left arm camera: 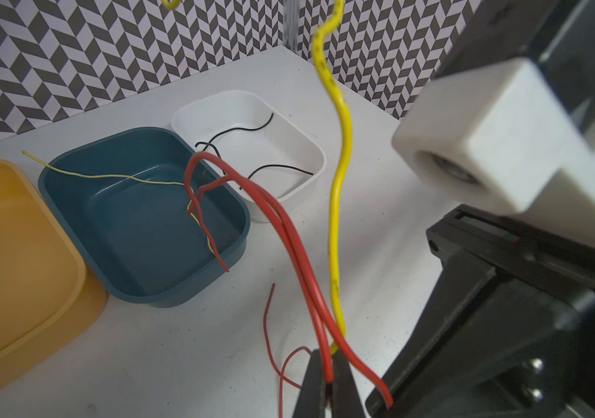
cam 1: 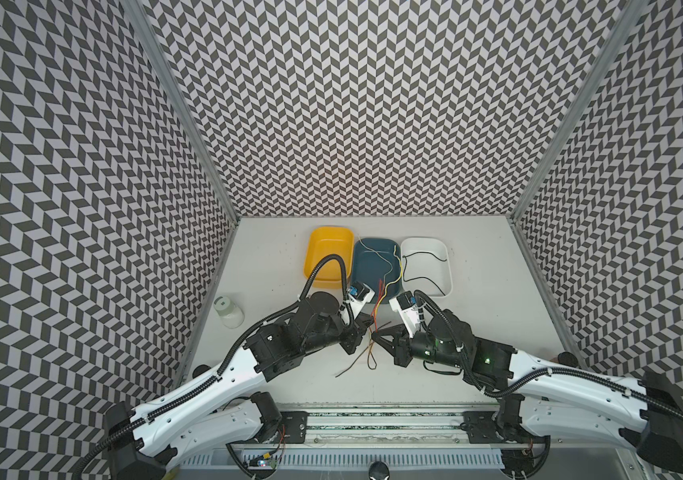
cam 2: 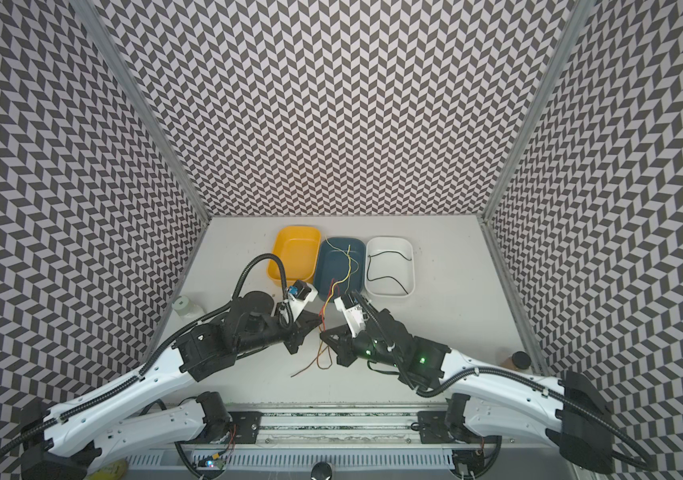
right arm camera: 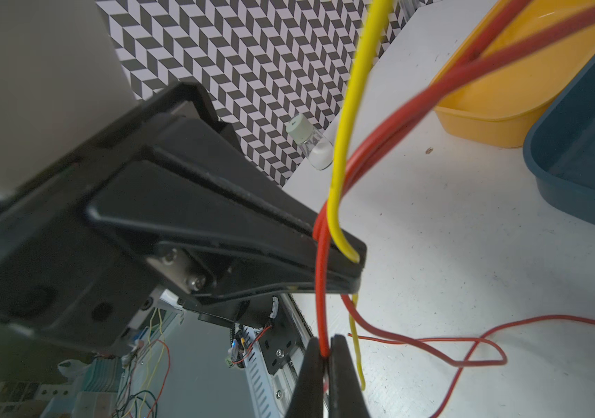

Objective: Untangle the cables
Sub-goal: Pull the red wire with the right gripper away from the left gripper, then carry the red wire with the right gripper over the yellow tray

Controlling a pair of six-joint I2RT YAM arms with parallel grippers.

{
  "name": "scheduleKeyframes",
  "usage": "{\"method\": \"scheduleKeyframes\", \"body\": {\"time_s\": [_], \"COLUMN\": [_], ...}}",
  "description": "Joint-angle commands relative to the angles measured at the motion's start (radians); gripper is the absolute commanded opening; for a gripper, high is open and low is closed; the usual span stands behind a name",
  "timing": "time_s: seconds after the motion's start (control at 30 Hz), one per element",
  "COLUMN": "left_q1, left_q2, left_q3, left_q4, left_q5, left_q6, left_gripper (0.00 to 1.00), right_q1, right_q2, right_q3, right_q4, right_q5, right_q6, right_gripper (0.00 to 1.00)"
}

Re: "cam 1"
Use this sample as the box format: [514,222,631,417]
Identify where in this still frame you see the brown jar black lid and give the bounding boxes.
[555,351,579,368]

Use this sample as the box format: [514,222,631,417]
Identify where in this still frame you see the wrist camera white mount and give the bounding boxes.
[389,291,423,338]
[347,281,375,321]

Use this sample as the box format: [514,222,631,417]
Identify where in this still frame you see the aluminium corner post right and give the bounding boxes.
[509,0,649,224]

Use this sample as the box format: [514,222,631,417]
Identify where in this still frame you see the black cable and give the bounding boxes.
[402,250,447,298]

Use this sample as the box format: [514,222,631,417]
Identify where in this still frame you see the clear jar white lid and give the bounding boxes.
[213,296,245,329]

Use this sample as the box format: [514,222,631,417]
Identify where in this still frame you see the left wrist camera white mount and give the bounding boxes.
[347,281,375,321]

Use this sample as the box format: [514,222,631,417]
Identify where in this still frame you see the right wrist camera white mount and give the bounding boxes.
[389,291,423,338]

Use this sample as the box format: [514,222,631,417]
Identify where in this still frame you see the yellow plastic bin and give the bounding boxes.
[304,226,355,289]

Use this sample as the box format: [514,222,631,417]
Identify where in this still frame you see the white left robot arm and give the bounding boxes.
[72,254,375,479]

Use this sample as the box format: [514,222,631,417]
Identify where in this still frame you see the white plastic bin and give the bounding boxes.
[401,237,453,299]

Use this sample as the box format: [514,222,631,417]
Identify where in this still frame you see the aluminium corner post left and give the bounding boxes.
[121,0,239,223]

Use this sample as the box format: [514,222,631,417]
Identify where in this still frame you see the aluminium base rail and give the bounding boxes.
[178,403,643,472]

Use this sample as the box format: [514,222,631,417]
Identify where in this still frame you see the aluminium corner post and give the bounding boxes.
[509,0,649,224]
[121,0,239,223]

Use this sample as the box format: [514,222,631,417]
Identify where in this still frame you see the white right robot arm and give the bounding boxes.
[373,290,683,474]

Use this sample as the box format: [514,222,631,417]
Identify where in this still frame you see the teal plastic bin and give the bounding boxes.
[351,237,401,304]

